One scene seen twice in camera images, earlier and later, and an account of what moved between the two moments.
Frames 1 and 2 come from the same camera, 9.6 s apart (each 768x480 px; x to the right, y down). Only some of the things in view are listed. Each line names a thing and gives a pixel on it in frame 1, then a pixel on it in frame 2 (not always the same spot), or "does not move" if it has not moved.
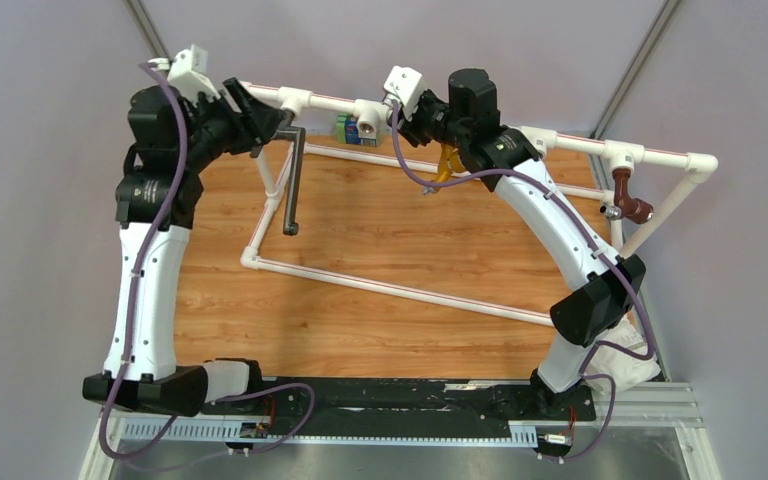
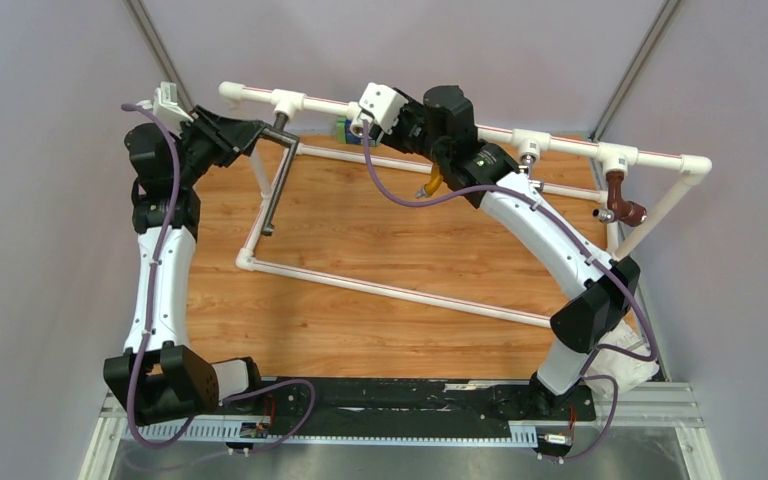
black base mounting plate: x=401 y=401 does not move
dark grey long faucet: x=291 y=227 -> x=279 y=134
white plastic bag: x=625 y=369 does not move
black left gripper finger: x=262 y=119 -> x=235 y=135
